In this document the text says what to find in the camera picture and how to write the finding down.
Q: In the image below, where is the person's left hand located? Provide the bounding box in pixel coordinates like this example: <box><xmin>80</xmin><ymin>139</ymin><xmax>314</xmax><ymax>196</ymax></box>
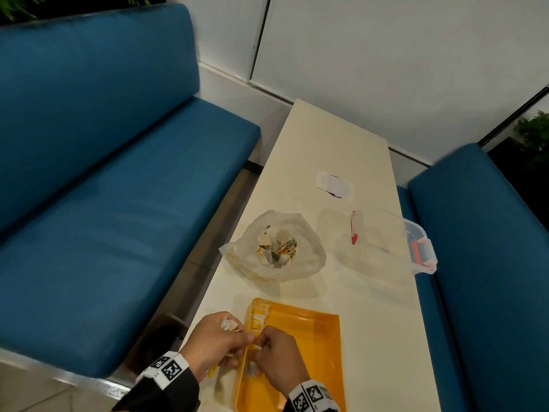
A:
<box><xmin>178</xmin><ymin>311</ymin><xmax>256</xmax><ymax>382</ymax></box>

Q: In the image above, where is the person's right hand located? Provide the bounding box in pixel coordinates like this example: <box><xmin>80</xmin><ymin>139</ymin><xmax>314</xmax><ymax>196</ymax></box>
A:
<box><xmin>248</xmin><ymin>326</ymin><xmax>312</xmax><ymax>398</ymax></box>

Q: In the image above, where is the bunch of tea bags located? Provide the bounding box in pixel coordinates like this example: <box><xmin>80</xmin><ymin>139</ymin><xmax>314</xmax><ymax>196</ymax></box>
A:
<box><xmin>206</xmin><ymin>315</ymin><xmax>245</xmax><ymax>379</ymax></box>

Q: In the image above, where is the yellow tray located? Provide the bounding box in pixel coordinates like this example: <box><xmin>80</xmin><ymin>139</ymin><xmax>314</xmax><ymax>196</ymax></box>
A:
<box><xmin>231</xmin><ymin>298</ymin><xmax>347</xmax><ymax>412</ymax></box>

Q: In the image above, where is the clear plastic bag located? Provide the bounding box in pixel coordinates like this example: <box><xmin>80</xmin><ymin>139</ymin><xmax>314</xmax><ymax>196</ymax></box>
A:
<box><xmin>219</xmin><ymin>209</ymin><xmax>327</xmax><ymax>283</ymax></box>

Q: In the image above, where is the clear box with red latches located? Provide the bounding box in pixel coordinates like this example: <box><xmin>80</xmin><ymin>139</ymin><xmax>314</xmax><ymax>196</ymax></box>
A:
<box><xmin>334</xmin><ymin>205</ymin><xmax>438</xmax><ymax>276</ymax></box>

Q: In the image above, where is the person's left forearm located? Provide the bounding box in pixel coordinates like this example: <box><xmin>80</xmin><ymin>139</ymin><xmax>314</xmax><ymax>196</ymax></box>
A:
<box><xmin>111</xmin><ymin>369</ymin><xmax>200</xmax><ymax>412</ymax></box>

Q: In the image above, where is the person's right forearm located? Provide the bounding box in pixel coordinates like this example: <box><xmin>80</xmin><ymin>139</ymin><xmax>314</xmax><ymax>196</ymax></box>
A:
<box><xmin>283</xmin><ymin>398</ymin><xmax>340</xmax><ymax>412</ymax></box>

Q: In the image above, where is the white marker wristband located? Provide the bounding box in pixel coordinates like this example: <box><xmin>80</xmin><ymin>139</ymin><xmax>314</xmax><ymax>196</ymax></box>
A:
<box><xmin>288</xmin><ymin>379</ymin><xmax>340</xmax><ymax>412</ymax></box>
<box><xmin>136</xmin><ymin>350</ymin><xmax>190</xmax><ymax>390</ymax></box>

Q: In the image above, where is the blue sofa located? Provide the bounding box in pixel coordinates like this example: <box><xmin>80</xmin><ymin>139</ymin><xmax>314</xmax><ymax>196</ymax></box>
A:
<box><xmin>0</xmin><ymin>3</ymin><xmax>261</xmax><ymax>379</ymax></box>
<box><xmin>396</xmin><ymin>143</ymin><xmax>549</xmax><ymax>412</ymax></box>

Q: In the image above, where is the white paper patch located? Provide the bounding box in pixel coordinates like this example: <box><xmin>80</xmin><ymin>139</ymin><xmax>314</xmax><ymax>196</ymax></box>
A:
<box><xmin>315</xmin><ymin>170</ymin><xmax>355</xmax><ymax>199</ymax></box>

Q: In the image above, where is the black metal pole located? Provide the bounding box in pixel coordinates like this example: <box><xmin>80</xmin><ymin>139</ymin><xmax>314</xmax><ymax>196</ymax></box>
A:
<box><xmin>478</xmin><ymin>84</ymin><xmax>549</xmax><ymax>147</ymax></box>

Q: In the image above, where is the green leafy plant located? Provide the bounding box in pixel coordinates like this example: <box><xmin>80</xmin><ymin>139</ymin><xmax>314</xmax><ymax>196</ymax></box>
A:
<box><xmin>512</xmin><ymin>111</ymin><xmax>549</xmax><ymax>164</ymax></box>
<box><xmin>0</xmin><ymin>0</ymin><xmax>157</xmax><ymax>22</ymax></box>

